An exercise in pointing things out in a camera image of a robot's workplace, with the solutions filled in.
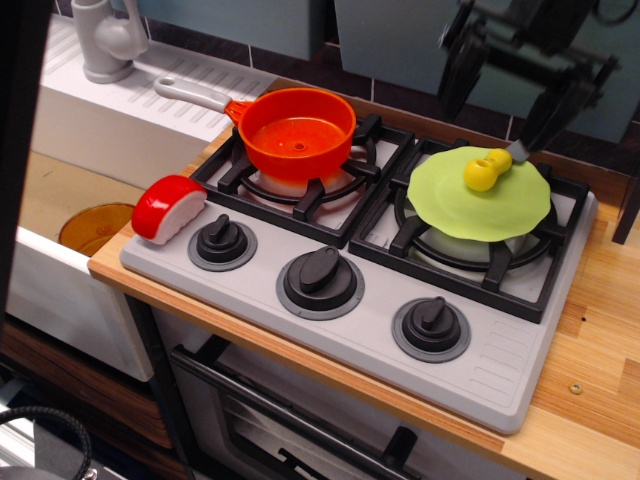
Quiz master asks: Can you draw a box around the left black burner grate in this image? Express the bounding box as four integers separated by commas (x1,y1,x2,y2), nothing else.
191,114,415,248

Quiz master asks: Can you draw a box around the light green round cloth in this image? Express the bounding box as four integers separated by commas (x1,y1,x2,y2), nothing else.
407,146,551,242

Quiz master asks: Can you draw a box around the toy oven door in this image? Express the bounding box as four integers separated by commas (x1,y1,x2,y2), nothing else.
168,336,520,479

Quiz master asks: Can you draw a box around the right black stove knob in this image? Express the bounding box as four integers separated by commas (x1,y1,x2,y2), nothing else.
391,297,471,364

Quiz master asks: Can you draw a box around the left black stove knob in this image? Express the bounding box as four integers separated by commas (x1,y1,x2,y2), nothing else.
188,214,258,272

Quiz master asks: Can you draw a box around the yellow handled toy spatula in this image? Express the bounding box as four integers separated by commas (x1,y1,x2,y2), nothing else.
463,141,530,192

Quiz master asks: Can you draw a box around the grey toy faucet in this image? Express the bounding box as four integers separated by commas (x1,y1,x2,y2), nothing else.
71,0,149,84

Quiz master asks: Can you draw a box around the black stove knob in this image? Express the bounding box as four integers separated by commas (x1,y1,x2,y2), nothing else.
276,246,365,321
391,297,471,364
188,214,258,272

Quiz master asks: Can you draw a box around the white toy sink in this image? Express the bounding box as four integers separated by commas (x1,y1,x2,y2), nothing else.
6,15,273,382

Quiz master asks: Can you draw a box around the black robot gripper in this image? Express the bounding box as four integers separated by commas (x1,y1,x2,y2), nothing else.
437,1,620,153

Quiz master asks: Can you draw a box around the right black burner grate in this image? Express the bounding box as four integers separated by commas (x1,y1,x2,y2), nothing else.
349,137,598,324

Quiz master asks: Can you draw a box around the black braided cable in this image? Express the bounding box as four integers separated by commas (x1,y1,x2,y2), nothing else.
0,405,92,480

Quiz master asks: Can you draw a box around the teal cabinet box left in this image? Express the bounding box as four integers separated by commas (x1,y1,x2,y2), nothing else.
138,0,327,60

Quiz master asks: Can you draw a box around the amber plastic bowl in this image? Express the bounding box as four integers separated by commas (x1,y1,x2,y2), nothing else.
58,202,134,257

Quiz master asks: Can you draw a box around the middle black stove knob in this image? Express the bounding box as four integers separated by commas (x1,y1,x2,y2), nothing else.
276,246,365,321

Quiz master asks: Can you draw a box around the grey toy stove top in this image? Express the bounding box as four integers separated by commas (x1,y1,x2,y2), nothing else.
120,115,598,433

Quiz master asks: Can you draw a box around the black burner grate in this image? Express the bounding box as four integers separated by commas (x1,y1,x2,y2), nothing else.
191,114,415,248
349,137,598,324

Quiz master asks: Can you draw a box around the orange toy saucepan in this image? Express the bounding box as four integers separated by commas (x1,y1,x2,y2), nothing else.
154,77,357,182

